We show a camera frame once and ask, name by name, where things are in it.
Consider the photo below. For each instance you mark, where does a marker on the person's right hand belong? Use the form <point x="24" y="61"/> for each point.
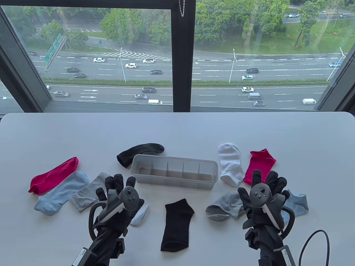
<point x="256" y="219"/>

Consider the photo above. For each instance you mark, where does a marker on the person's left hand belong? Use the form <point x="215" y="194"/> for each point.
<point x="130" y="219"/>

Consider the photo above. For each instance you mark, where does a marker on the white sock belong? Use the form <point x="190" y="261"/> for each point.
<point x="140" y="216"/>
<point x="230" y="163"/>

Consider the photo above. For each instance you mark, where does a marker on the grey hand controller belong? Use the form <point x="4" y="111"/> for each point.
<point x="260" y="194"/>
<point x="129" y="198"/>

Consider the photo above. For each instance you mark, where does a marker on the grey sock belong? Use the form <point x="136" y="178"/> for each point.
<point x="87" y="192"/>
<point x="222" y="206"/>

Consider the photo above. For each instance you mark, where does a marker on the light blue sock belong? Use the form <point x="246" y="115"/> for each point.
<point x="61" y="191"/>
<point x="298" y="205"/>

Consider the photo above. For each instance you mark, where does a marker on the black sock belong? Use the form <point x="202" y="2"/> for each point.
<point x="133" y="153"/>
<point x="177" y="224"/>

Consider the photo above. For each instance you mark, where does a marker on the red sock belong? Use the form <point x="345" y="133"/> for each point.
<point x="52" y="176"/>
<point x="260" y="165"/>

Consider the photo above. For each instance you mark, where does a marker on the black labelled wrist box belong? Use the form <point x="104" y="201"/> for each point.
<point x="285" y="256"/>
<point x="81" y="257"/>

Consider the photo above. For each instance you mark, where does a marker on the grey divided storage box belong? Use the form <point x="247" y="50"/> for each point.
<point x="174" y="170"/>

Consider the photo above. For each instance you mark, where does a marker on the white street lamp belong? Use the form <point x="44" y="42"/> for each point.
<point x="334" y="66"/>
<point x="123" y="66"/>
<point x="231" y="69"/>

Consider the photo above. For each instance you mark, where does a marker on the green road sign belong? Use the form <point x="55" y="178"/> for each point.
<point x="51" y="51"/>

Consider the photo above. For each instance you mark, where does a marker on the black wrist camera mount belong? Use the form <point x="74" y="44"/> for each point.
<point x="118" y="248"/>
<point x="251" y="238"/>

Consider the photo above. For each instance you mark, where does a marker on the black window frame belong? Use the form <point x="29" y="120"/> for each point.
<point x="181" y="55"/>

